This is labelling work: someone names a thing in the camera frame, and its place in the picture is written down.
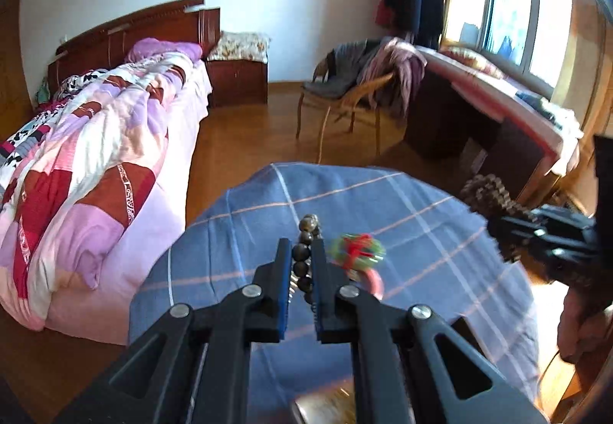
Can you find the floral pillow on desk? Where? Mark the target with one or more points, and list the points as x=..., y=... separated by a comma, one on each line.
x=472, y=59

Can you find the wicker chair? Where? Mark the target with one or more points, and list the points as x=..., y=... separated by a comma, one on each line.
x=351, y=105

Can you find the brown bead strand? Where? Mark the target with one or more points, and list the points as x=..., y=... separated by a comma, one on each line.
x=487, y=196

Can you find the pink bangle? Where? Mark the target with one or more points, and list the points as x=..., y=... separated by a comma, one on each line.
x=369, y=280

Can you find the dark wood headboard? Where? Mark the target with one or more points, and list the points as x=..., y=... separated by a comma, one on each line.
x=107, y=45

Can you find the window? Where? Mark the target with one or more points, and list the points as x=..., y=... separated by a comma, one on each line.
x=526, y=38

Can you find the pink rectangular tin box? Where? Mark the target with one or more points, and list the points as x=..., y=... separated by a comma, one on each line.
x=332, y=404

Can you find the bed with pink sheet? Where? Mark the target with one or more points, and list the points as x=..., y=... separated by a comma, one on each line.
x=102, y=314

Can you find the floral cushion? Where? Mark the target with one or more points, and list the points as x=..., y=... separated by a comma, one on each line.
x=241, y=47

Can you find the pink patchwork quilt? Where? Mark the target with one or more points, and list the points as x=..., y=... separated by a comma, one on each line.
x=74, y=196

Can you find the mauve garment on chair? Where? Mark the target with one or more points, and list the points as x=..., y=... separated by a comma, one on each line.
x=407, y=66

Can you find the grey garment on chair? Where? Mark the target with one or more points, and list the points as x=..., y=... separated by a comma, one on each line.
x=344, y=67

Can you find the red knot tassel ornament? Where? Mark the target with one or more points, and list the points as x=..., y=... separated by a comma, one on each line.
x=357, y=251

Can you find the dark wood nightstand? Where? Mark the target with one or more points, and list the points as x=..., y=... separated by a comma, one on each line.
x=239, y=82

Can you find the blue plaid tablecloth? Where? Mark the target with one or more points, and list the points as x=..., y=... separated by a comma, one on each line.
x=436, y=252

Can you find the purple pillow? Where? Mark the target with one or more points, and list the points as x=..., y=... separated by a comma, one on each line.
x=148, y=47

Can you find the right hand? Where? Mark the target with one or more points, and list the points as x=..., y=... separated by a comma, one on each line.
x=583, y=326

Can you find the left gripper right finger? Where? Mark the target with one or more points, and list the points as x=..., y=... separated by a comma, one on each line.
x=409, y=366

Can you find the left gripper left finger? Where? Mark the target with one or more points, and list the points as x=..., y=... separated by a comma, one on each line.
x=192, y=365

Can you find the dark desk with pink cover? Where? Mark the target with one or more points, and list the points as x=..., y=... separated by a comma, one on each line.
x=460, y=112

